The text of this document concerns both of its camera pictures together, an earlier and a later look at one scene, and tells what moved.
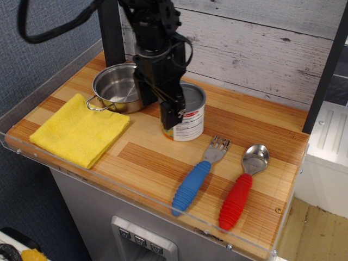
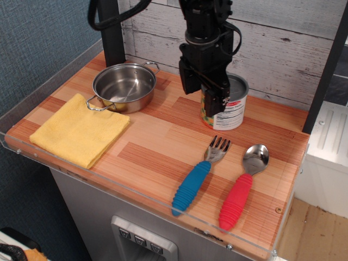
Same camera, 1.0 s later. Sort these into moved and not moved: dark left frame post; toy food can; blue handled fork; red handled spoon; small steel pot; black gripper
Moved: toy food can; black gripper
Not moved: dark left frame post; small steel pot; red handled spoon; blue handled fork
